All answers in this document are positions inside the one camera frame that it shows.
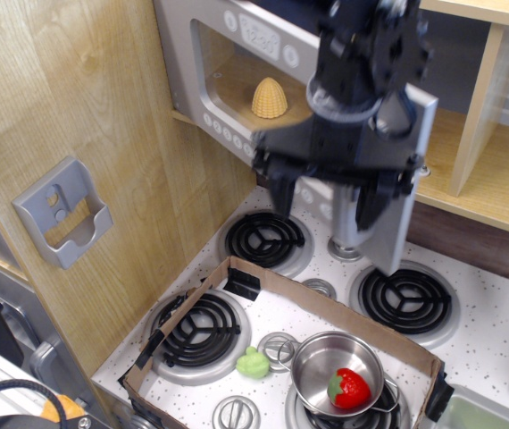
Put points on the brown cardboard barrier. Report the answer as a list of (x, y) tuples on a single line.
[(272, 303)]

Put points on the orange toy food piece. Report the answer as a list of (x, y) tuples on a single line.
[(71, 409)]

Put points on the green toy vegetable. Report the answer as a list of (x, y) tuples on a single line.
[(253, 364)]

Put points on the centre grey stove knob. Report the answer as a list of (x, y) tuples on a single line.
[(279, 348)]

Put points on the front grey stove knob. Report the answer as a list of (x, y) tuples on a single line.
[(236, 412)]

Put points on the front left stove burner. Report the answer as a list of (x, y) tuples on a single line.
[(206, 343)]

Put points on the yellow toy corn cob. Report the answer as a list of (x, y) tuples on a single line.
[(269, 100)]

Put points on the small steel pot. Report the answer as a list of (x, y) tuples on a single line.
[(321, 355)]

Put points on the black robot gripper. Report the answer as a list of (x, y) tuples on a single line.
[(379, 154)]

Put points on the grey toy microwave door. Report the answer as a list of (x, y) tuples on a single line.
[(217, 52)]

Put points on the white door latch bracket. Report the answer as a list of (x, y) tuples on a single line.
[(424, 171)]

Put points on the back left stove burner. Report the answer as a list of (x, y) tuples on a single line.
[(284, 245)]

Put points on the middle small grey knob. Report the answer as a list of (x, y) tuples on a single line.
[(321, 286)]

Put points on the back right stove burner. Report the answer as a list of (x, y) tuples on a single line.
[(415, 301)]

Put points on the red toy strawberry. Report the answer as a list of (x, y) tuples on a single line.
[(347, 389)]

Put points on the grey stove knob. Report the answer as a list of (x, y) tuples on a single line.
[(343, 254), (236, 412), (279, 348)]

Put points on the grey wall phone holder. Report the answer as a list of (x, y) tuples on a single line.
[(51, 200)]

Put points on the back grey stove knob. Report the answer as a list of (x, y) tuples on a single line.
[(343, 254)]

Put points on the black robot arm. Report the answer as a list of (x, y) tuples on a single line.
[(369, 54)]

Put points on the grey oven door handle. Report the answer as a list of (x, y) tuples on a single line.
[(46, 365)]

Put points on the grey toy sink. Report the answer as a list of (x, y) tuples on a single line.
[(472, 391)]

